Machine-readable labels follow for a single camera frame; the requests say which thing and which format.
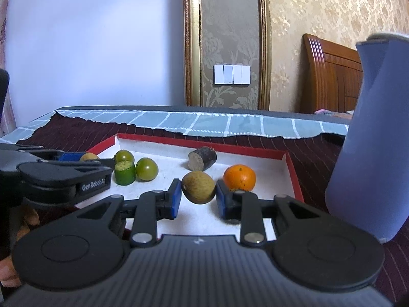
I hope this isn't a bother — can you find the green tomato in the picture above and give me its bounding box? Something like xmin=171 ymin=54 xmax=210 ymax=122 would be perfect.
xmin=135 ymin=157 xmax=159 ymax=182
xmin=114 ymin=150 xmax=134 ymax=163

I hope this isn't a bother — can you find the brown longan fruit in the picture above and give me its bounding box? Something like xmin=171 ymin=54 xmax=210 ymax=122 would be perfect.
xmin=79 ymin=152 xmax=99 ymax=161
xmin=182 ymin=171 xmax=215 ymax=204

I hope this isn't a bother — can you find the cut green lime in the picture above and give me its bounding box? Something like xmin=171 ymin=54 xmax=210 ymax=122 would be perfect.
xmin=114 ymin=161 xmax=136 ymax=186

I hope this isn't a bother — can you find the black sugarcane piece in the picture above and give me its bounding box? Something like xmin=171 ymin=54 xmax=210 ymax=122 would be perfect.
xmin=188 ymin=146 xmax=217 ymax=171

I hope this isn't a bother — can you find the person's left hand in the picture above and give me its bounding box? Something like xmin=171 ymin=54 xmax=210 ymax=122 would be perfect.
xmin=1 ymin=205 xmax=40 ymax=288

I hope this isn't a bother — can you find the red shallow cardboard box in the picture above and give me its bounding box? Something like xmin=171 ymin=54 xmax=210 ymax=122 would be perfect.
xmin=77 ymin=134 xmax=304 ymax=236

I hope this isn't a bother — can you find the teal checked tablecloth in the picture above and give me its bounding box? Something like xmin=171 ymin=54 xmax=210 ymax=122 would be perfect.
xmin=1 ymin=107 xmax=349 ymax=144

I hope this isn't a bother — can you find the dark maroon striped cloth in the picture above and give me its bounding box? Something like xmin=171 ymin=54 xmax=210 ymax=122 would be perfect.
xmin=18 ymin=113 xmax=408 ymax=302

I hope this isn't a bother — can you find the blue electric kettle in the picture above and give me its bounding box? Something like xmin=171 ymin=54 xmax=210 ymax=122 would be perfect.
xmin=325 ymin=32 xmax=408 ymax=243

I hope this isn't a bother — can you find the clothes pile on bed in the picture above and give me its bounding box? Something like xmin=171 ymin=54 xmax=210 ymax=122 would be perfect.
xmin=314 ymin=109 xmax=354 ymax=120

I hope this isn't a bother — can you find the wooden bed headboard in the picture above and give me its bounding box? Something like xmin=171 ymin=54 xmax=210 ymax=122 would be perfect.
xmin=300 ymin=33 xmax=363 ymax=113

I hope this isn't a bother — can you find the white wall switch panel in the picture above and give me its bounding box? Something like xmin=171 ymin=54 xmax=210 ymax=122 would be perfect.
xmin=213 ymin=64 xmax=251 ymax=86

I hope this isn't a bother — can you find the gold picture frame panel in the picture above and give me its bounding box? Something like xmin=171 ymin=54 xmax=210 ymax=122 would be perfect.
xmin=184 ymin=0 xmax=272 ymax=110

